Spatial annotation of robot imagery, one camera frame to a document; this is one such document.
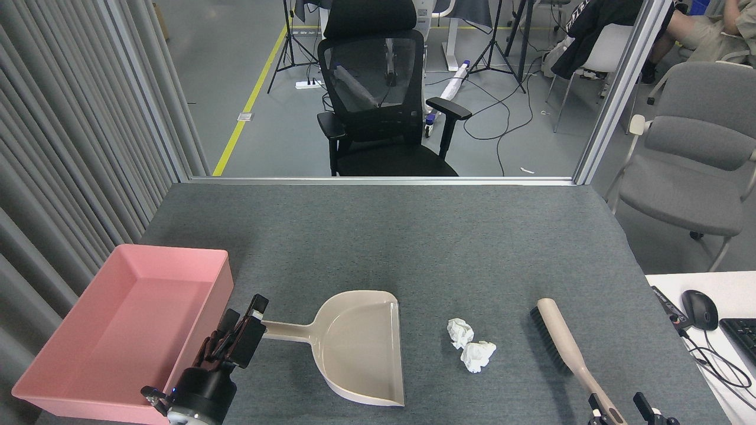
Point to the black jacket white lettering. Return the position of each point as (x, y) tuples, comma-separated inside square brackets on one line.
[(590, 35)]

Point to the grey pleated curtain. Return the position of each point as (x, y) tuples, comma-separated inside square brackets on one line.
[(59, 118)]

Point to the blue white caster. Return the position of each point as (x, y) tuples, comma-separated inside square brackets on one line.
[(431, 121)]

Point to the pink plastic bin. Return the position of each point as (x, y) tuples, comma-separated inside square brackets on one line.
[(118, 342)]

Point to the blue box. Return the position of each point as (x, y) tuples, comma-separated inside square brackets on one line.
[(700, 6)]

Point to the white power strip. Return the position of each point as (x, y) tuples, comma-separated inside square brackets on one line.
[(308, 84)]

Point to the black mesh office chair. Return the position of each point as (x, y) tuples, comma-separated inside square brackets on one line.
[(378, 147)]

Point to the white stand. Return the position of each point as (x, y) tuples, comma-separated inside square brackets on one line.
[(452, 41)]

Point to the dark grey hanging cloth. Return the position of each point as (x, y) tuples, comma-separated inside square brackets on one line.
[(472, 15)]

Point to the black computer mouse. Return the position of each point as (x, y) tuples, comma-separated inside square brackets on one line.
[(700, 310)]

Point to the flat black device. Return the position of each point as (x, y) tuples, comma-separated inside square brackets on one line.
[(670, 310)]

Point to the black tripod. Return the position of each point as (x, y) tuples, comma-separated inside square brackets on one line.
[(494, 29), (289, 29)]

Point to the small white paper ball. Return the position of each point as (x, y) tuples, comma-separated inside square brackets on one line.
[(460, 333)]

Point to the black keyboard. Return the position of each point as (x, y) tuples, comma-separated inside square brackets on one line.
[(743, 339)]

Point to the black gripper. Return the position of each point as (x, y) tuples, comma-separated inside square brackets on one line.
[(207, 389)]

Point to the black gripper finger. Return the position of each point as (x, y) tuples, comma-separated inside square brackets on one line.
[(598, 413), (647, 416)]

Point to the large white paper ball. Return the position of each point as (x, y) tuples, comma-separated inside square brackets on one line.
[(478, 357)]

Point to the beige plastic dustpan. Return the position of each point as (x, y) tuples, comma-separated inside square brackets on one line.
[(360, 348)]

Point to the silver table edge rail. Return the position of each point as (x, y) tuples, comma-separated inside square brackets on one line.
[(384, 180)]

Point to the white plastic chair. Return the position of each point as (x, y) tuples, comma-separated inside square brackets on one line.
[(611, 50)]

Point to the slanted silver post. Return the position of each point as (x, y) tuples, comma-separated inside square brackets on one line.
[(620, 88)]

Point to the grey padded chair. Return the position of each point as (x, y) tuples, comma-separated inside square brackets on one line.
[(691, 147)]

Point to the beige brush black bristles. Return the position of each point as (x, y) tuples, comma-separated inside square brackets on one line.
[(561, 336)]

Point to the seated person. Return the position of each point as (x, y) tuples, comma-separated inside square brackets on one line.
[(709, 35)]

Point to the white side table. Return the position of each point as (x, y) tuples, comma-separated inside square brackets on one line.
[(738, 289)]

